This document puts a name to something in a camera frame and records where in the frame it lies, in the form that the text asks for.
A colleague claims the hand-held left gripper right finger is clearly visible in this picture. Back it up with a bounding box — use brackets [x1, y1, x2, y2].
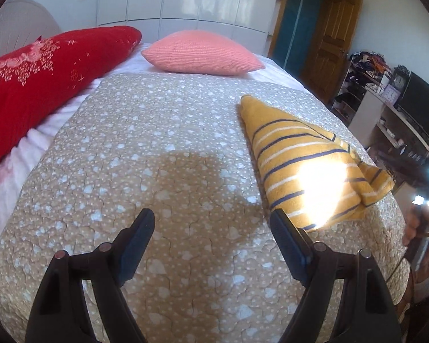
[270, 208, 403, 343]

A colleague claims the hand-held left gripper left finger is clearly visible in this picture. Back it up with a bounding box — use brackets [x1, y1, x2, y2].
[25, 208, 156, 343]

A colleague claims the yellow striped knit sweater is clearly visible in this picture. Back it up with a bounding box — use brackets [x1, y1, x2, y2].
[239, 95, 395, 232]

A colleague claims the pile of dark clothes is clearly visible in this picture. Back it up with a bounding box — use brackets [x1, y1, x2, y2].
[346, 51, 393, 81]

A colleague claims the black television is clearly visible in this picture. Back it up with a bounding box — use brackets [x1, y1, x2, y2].
[394, 71, 429, 141]

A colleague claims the white shelf unit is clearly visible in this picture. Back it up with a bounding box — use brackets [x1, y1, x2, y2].
[331, 79, 429, 190]

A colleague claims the black ornate table clock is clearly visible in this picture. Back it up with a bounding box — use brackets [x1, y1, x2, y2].
[391, 65, 410, 91]

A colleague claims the beige patterned quilted blanket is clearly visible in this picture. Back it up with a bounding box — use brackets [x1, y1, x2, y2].
[0, 73, 409, 343]

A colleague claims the wooden door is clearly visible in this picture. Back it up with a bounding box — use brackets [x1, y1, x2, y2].
[307, 0, 362, 103]

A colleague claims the teal glass door panel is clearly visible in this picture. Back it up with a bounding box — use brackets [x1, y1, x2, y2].
[273, 0, 325, 71]

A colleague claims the red embroidered pillow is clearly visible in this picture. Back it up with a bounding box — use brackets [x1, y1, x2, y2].
[0, 26, 142, 184]

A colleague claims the pink ribbed pillow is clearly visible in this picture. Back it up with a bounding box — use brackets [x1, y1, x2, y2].
[141, 29, 265, 75]

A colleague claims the white glossy wardrobe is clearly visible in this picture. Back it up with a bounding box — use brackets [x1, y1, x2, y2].
[96, 0, 284, 37]

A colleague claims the grey rounded headboard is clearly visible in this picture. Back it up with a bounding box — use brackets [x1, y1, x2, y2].
[0, 0, 62, 63]

